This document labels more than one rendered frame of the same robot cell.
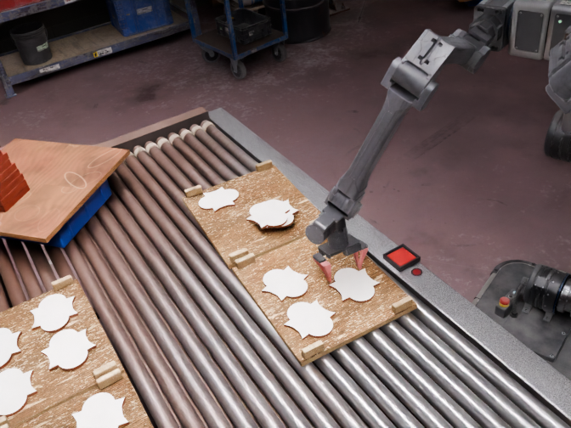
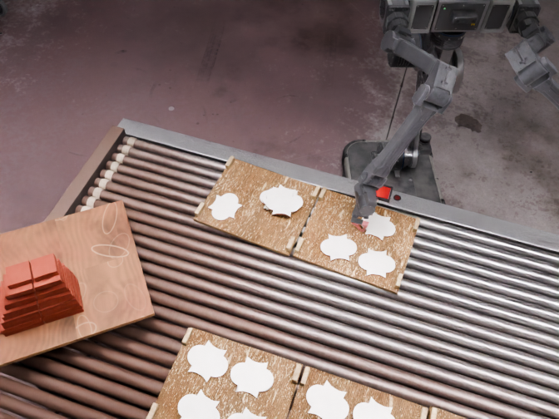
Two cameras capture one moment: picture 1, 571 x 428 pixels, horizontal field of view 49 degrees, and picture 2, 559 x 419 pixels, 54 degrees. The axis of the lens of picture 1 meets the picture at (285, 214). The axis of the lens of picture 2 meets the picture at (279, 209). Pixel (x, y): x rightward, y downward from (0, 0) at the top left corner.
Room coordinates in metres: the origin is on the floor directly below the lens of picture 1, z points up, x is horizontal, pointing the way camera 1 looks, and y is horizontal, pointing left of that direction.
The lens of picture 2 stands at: (0.64, 0.98, 2.73)
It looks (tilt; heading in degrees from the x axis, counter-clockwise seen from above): 55 degrees down; 314
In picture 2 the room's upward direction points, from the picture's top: 2 degrees clockwise
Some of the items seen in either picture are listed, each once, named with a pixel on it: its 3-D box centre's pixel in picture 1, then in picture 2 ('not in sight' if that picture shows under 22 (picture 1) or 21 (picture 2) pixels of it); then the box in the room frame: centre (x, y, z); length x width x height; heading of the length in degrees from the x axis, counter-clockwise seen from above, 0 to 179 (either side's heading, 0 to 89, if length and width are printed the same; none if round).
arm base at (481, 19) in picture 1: (483, 32); (397, 25); (1.59, -0.60, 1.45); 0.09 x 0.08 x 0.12; 48
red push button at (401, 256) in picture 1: (401, 257); (382, 192); (1.31, -0.31, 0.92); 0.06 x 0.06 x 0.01; 27
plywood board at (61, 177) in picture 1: (29, 184); (66, 275); (1.79, 0.85, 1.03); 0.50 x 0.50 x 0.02; 67
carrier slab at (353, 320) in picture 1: (319, 287); (358, 238); (1.23, -0.07, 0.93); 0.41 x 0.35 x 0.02; 24
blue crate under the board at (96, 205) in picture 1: (48, 203); not in sight; (1.75, 0.79, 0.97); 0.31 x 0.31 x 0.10; 67
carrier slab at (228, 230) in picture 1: (253, 211); (259, 204); (1.62, 0.10, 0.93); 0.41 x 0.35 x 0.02; 23
